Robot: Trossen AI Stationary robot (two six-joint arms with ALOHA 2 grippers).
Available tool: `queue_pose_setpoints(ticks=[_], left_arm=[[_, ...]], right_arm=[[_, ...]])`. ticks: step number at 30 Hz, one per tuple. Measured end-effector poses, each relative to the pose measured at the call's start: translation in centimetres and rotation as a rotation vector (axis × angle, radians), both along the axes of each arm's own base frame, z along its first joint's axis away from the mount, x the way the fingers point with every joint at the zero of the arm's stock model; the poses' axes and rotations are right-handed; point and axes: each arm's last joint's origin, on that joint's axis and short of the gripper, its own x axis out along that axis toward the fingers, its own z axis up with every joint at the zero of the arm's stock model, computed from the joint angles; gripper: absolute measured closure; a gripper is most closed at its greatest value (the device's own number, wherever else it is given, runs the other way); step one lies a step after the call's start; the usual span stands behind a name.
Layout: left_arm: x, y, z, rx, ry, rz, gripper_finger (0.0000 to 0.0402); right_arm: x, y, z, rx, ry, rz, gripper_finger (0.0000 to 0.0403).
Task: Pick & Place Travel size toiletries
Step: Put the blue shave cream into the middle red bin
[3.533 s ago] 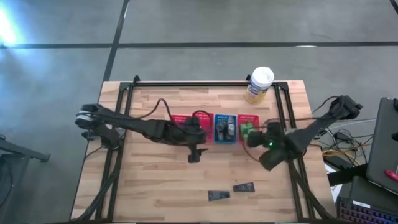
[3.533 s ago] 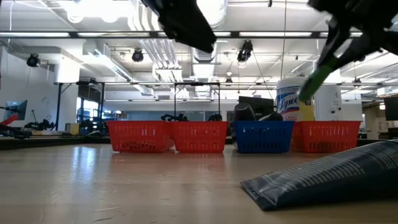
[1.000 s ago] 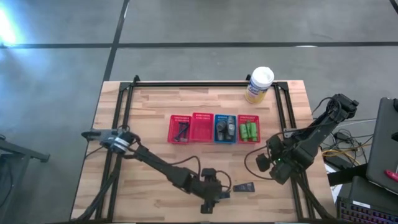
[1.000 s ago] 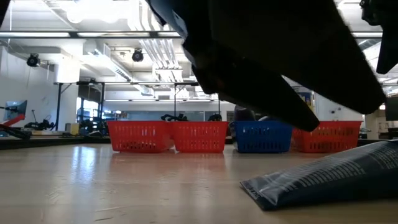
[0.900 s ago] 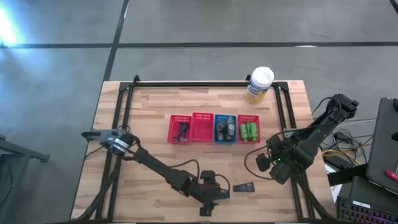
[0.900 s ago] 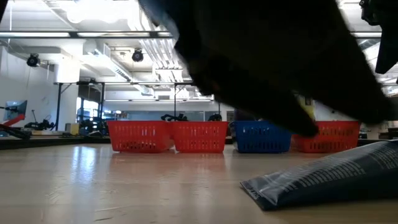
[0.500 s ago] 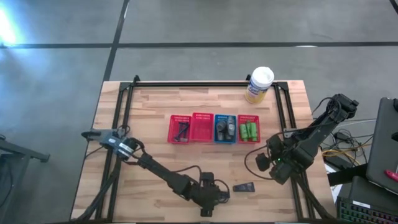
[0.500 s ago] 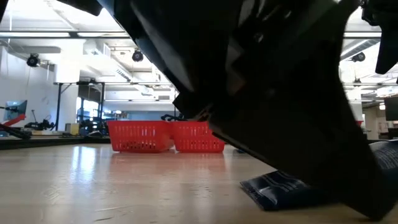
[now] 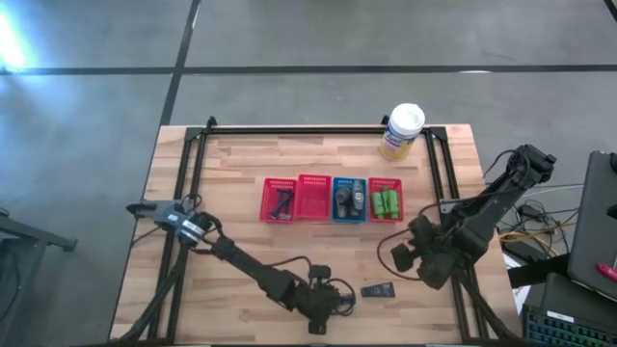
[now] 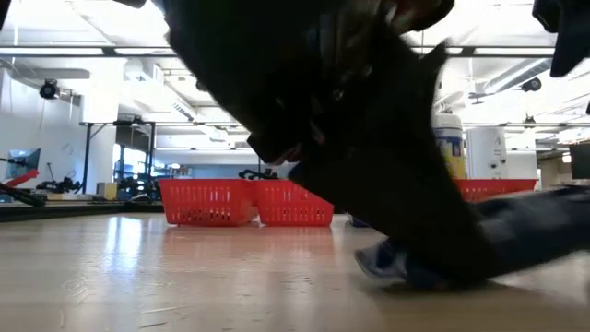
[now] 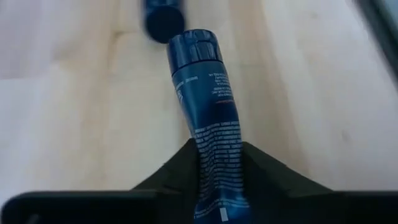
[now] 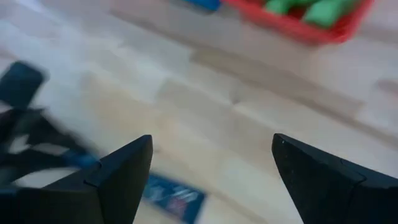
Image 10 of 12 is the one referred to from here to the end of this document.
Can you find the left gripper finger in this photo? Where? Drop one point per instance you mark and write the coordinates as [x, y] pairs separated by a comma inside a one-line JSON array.
[[415, 92], [392, 207]]

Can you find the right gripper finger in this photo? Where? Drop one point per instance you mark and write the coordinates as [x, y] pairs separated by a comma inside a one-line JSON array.
[[574, 48]]

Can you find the dark toiletry tube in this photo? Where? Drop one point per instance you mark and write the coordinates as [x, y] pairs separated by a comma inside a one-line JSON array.
[[530, 230]]

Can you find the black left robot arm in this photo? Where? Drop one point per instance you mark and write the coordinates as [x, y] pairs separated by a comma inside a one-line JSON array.
[[131, 3]]

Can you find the black background robot arm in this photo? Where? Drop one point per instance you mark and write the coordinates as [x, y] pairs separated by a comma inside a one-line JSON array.
[[60, 185], [258, 174]]

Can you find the black ceiling dome fixture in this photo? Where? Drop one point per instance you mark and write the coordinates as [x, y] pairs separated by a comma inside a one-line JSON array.
[[48, 89], [532, 84], [201, 86]]

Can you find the Lysol wipes canister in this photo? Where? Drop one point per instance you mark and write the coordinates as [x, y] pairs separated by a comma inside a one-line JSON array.
[[451, 147]]

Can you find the white cylindrical tank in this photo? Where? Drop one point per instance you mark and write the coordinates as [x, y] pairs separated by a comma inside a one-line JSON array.
[[484, 152]]

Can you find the red plastic basket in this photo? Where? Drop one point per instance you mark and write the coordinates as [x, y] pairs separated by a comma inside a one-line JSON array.
[[498, 189], [290, 205], [207, 200]]

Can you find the dark monitor at room edge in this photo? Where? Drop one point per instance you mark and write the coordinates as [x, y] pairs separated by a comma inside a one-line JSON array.
[[581, 161]]

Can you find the yellow background box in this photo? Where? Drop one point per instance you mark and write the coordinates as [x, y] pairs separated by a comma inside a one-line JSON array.
[[107, 191]]

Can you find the grey tilted background monitor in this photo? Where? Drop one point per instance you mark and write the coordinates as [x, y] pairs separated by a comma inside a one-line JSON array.
[[25, 161]]

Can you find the red angled bar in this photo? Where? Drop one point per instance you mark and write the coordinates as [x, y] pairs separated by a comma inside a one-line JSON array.
[[23, 176]]

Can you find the black metal rig frame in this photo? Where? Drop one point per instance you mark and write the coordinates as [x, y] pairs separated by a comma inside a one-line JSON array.
[[108, 51]]

